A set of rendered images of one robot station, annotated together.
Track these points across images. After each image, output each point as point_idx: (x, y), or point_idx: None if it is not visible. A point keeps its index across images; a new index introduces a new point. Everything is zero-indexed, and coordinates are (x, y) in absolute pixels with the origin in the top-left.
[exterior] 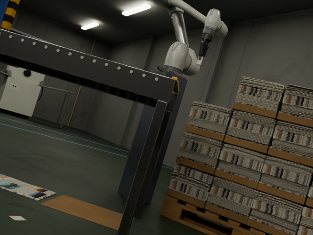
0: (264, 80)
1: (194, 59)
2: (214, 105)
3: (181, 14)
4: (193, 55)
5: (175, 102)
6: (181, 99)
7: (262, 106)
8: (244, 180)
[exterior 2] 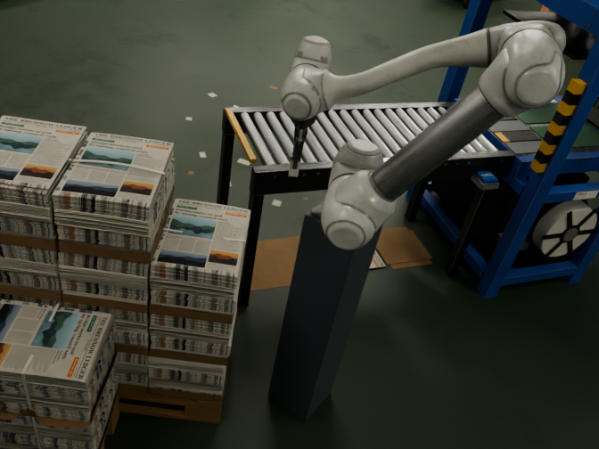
0: (130, 136)
1: (331, 188)
2: (207, 202)
3: (471, 91)
4: (341, 181)
5: (250, 176)
6: (298, 248)
7: None
8: None
